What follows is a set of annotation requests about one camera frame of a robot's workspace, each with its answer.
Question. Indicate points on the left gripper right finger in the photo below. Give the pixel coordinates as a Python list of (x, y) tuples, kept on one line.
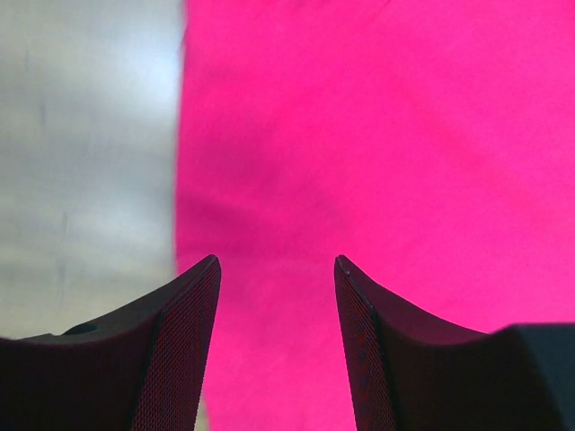
[(410, 370)]

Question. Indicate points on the pink t shirt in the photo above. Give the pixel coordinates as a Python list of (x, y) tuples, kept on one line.
[(431, 142)]

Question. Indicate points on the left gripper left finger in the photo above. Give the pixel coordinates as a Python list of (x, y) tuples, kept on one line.
[(140, 367)]

